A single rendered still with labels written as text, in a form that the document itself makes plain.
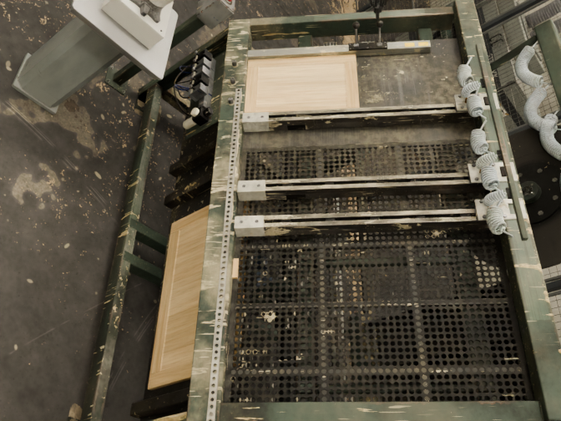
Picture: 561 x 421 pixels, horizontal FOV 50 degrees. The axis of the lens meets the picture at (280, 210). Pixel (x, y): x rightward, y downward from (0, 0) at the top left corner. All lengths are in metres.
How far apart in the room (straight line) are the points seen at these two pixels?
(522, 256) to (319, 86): 1.31
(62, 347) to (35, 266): 0.39
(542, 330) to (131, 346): 1.94
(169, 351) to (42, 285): 0.67
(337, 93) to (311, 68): 0.23
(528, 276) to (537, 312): 0.15
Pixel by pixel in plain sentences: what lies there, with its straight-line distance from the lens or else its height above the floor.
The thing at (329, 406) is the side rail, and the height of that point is 1.23.
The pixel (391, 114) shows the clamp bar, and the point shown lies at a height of 1.51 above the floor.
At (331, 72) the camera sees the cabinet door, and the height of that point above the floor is 1.25.
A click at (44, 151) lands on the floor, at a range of 3.32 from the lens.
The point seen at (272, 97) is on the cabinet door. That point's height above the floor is 1.00.
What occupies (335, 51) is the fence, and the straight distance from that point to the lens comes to 3.29.
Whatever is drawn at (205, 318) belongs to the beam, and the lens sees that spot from 2.41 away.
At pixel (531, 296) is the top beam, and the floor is 1.88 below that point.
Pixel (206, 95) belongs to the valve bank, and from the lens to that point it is 3.15.
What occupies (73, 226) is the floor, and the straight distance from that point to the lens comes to 3.23.
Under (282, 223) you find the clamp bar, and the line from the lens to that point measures 2.55.
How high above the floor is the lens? 2.46
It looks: 32 degrees down
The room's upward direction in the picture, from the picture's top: 66 degrees clockwise
